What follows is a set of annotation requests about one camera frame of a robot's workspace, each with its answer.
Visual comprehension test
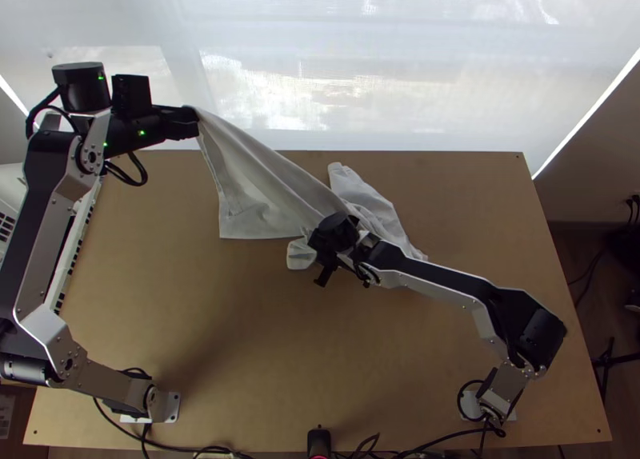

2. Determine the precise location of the white t-shirt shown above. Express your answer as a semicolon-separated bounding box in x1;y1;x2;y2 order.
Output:
192;105;430;273

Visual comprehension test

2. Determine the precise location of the white window blind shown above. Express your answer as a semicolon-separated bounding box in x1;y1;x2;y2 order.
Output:
0;0;640;182

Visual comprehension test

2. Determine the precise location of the white laundry basket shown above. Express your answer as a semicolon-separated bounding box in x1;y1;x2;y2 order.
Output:
0;162;99;321

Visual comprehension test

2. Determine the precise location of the black stand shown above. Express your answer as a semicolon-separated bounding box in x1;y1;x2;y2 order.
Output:
591;336;640;406

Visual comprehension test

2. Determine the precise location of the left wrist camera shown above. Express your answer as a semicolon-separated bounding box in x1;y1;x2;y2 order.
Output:
110;74;154;118

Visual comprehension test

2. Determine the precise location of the black cable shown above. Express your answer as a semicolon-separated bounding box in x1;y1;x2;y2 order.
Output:
26;89;69;136
94;397;238;459
458;377;507;439
103;150;149;187

